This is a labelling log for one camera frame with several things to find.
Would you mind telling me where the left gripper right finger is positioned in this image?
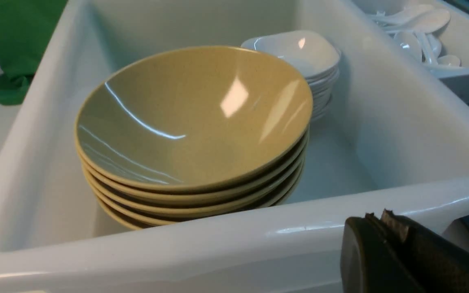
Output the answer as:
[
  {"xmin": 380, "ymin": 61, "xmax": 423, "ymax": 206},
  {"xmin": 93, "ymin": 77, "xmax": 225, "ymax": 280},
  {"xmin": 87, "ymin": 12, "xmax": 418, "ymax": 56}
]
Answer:
[{"xmin": 381, "ymin": 210, "xmax": 469, "ymax": 293}]

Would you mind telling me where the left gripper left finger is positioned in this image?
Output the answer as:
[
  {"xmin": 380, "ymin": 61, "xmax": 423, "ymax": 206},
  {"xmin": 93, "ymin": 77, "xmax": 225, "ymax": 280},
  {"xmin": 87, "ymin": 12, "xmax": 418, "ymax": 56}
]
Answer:
[{"xmin": 340, "ymin": 213, "xmax": 425, "ymax": 293}]

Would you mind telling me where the yellow noodle bowl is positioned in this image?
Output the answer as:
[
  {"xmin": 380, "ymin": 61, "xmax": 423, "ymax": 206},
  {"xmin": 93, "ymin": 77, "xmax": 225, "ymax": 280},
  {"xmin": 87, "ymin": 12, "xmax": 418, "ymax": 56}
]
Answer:
[{"xmin": 74, "ymin": 45, "xmax": 313, "ymax": 193}]

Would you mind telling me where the top stacked yellow bowl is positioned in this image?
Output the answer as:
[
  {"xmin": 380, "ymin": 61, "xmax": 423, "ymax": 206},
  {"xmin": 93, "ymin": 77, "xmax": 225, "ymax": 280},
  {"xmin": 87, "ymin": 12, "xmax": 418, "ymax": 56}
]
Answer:
[{"xmin": 81, "ymin": 130, "xmax": 309, "ymax": 208}]

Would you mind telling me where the stacked yellow bowl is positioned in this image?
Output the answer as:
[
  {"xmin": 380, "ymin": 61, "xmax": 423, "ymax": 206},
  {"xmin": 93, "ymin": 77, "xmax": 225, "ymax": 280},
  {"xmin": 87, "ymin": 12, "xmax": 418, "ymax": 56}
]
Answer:
[
  {"xmin": 82, "ymin": 150, "xmax": 307, "ymax": 220},
  {"xmin": 81, "ymin": 130, "xmax": 309, "ymax": 208},
  {"xmin": 95, "ymin": 171, "xmax": 303, "ymax": 230},
  {"xmin": 89, "ymin": 161, "xmax": 305, "ymax": 226}
]

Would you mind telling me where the bottom stacked yellow bowl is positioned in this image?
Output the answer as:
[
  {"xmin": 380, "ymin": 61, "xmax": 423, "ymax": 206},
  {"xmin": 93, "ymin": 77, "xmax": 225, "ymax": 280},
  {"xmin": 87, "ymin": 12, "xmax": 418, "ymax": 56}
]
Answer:
[{"xmin": 95, "ymin": 171, "xmax": 303, "ymax": 230}]

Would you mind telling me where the stack of white dishes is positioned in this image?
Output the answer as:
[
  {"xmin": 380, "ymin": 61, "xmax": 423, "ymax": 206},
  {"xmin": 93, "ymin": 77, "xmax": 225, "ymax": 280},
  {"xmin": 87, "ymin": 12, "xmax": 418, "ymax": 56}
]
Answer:
[{"xmin": 307, "ymin": 67, "xmax": 340, "ymax": 122}]

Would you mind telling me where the white spoon right lower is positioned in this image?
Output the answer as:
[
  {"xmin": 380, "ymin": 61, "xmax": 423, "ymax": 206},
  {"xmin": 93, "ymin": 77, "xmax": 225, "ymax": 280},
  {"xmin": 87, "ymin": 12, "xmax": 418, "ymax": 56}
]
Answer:
[{"xmin": 437, "ymin": 55, "xmax": 461, "ymax": 67}]

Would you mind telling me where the top stacked white dish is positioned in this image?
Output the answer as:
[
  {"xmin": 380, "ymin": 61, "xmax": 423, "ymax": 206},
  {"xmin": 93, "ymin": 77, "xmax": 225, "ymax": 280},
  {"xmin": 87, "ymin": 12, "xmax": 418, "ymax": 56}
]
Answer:
[{"xmin": 241, "ymin": 30, "xmax": 340, "ymax": 79}]

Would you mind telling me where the white spoon bin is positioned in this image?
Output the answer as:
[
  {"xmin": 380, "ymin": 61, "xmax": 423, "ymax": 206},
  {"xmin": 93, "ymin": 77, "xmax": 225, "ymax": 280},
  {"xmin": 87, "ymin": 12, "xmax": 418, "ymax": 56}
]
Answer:
[{"xmin": 354, "ymin": 0, "xmax": 469, "ymax": 105}]

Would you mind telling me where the white spoon centre upright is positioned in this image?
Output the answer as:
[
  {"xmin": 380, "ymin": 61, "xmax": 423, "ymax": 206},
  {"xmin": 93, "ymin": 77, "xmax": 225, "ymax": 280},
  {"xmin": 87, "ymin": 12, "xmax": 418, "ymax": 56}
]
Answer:
[{"xmin": 393, "ymin": 31, "xmax": 423, "ymax": 63}]

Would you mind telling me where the white spoon long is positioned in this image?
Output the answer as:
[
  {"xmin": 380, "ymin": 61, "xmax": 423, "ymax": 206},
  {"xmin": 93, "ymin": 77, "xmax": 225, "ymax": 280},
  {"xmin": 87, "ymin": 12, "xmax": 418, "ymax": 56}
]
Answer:
[
  {"xmin": 366, "ymin": 5, "xmax": 435, "ymax": 26},
  {"xmin": 381, "ymin": 8, "xmax": 451, "ymax": 33}
]

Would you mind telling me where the white spoon top long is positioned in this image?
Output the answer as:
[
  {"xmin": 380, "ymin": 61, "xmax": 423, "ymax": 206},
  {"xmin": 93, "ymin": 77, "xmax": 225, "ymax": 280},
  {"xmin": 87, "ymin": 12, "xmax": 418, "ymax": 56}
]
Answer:
[{"xmin": 366, "ymin": 5, "xmax": 435, "ymax": 26}]

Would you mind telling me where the large white plastic tub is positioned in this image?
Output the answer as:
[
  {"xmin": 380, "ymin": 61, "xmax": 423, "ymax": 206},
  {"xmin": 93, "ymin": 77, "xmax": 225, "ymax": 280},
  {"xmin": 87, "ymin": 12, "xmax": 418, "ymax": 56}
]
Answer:
[{"xmin": 0, "ymin": 0, "xmax": 469, "ymax": 293}]

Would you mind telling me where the green cloth backdrop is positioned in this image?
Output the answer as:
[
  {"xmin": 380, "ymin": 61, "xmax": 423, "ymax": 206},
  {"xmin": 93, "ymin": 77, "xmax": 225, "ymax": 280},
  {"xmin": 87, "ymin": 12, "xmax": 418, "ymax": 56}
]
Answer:
[{"xmin": 0, "ymin": 0, "xmax": 67, "ymax": 106}]

